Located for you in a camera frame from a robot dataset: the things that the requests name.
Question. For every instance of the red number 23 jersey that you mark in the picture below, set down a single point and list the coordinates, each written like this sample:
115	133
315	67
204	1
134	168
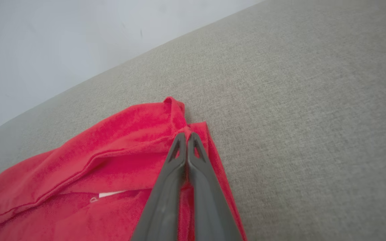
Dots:
79	167

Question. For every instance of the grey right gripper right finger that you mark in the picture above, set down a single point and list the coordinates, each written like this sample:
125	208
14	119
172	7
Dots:
209	211

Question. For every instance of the grey fabric sofa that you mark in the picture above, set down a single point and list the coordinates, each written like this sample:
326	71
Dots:
297	117

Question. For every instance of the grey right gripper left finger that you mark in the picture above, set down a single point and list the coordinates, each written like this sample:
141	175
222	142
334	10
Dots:
163	207

